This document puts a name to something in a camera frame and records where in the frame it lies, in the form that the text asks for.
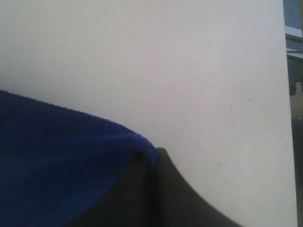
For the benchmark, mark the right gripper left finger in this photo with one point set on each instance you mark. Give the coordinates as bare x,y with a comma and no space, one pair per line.
124,205

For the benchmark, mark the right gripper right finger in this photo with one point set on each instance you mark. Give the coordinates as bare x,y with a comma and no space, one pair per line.
177,204

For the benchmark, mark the blue towel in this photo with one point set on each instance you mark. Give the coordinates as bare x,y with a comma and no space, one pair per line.
56,162

